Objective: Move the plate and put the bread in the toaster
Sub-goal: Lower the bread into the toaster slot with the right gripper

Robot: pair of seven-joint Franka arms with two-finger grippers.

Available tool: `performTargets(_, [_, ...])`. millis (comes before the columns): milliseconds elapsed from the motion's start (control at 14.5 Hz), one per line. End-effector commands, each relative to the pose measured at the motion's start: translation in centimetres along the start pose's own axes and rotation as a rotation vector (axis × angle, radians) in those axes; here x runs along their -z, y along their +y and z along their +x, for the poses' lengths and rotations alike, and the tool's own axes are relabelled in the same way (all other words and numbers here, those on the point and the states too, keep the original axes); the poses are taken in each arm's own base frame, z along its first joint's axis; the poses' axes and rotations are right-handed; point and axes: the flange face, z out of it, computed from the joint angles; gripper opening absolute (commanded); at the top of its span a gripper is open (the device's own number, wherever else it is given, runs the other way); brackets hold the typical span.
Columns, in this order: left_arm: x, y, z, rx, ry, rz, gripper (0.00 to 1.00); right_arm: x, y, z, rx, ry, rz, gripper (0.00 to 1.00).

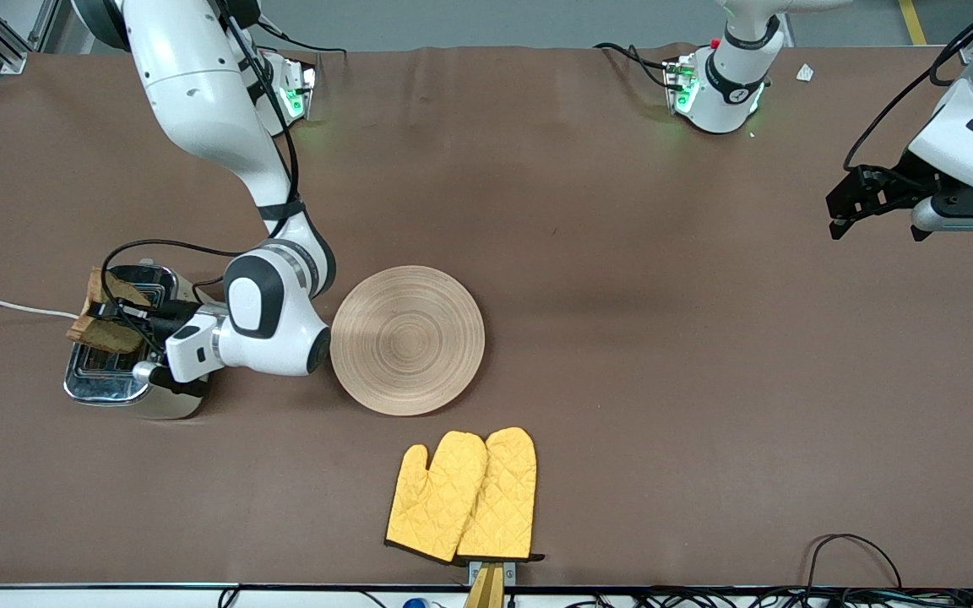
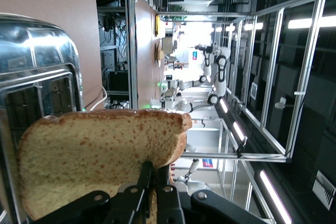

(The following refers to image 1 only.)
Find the black cable bundle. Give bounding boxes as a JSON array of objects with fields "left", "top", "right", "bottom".
[{"left": 508, "top": 586, "right": 973, "bottom": 608}]

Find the cream chrome two-slot toaster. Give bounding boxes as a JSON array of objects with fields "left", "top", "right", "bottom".
[{"left": 64, "top": 260, "right": 210, "bottom": 421}]

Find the black left base cable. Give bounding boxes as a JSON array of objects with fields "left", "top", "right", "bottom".
[{"left": 594, "top": 42, "right": 675, "bottom": 90}]

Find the wooden stick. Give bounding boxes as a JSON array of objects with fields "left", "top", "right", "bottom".
[{"left": 464, "top": 564, "right": 506, "bottom": 608}]

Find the yellow quilted oven mitt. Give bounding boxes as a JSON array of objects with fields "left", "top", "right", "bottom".
[
  {"left": 456, "top": 426, "right": 545, "bottom": 563},
  {"left": 385, "top": 431, "right": 488, "bottom": 565}
]

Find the black red cable loop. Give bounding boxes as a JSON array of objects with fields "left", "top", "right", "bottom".
[{"left": 803, "top": 533, "right": 905, "bottom": 592}]

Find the black right base cable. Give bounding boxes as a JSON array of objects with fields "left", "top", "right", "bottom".
[{"left": 254, "top": 19, "right": 349, "bottom": 58}]

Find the round light wooden plate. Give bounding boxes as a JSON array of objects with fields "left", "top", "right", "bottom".
[{"left": 330, "top": 265, "right": 486, "bottom": 416}]

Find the slice of bread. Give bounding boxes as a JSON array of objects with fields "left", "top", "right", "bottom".
[{"left": 67, "top": 267, "right": 155, "bottom": 354}]

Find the table cover cloth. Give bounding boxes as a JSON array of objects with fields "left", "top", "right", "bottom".
[{"left": 0, "top": 42, "right": 973, "bottom": 589}]

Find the black base cable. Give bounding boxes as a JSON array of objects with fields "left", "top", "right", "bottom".
[
  {"left": 254, "top": 19, "right": 349, "bottom": 58},
  {"left": 594, "top": 42, "right": 675, "bottom": 90}
]

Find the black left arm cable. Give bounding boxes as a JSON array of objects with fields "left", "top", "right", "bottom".
[{"left": 843, "top": 15, "right": 973, "bottom": 170}]

